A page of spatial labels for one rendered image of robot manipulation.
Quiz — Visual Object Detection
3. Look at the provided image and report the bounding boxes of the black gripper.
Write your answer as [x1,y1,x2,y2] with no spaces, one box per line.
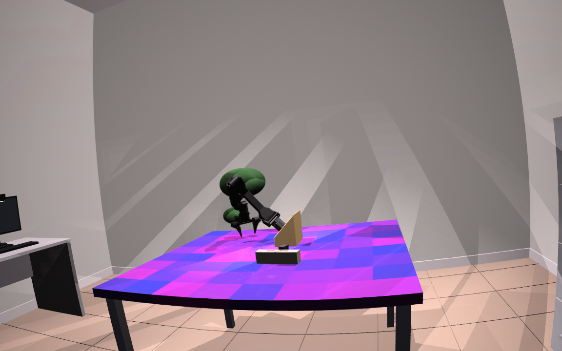
[231,210,261,237]

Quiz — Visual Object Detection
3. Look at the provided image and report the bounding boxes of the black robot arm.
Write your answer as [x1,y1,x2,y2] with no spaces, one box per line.
[225,176,286,231]

